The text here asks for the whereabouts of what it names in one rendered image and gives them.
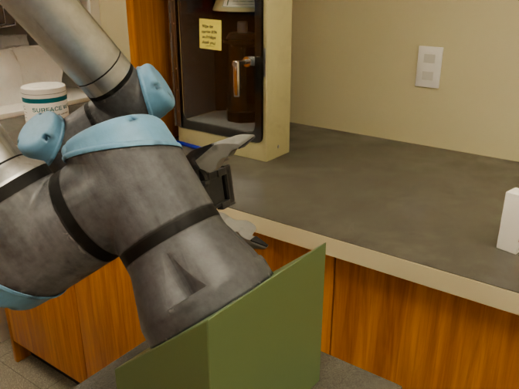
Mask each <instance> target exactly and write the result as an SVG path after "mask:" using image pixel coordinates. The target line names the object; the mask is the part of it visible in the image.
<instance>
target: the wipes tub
mask: <svg viewBox="0 0 519 389"><path fill-rule="evenodd" d="M20 90H21V94H22V104H23V109H24V114H25V122H27V121H28V120H29V119H31V118H32V117H33V116H35V115H36V114H37V113H43V112H45V111H52V112H54V113H56V114H57V115H60V116H62V117H63V118H65V117H67V116H68V115H69V107H68V101H67V95H66V84H65V83H59V82H39V83H29V84H25V85H23V86H21V87H20Z"/></svg>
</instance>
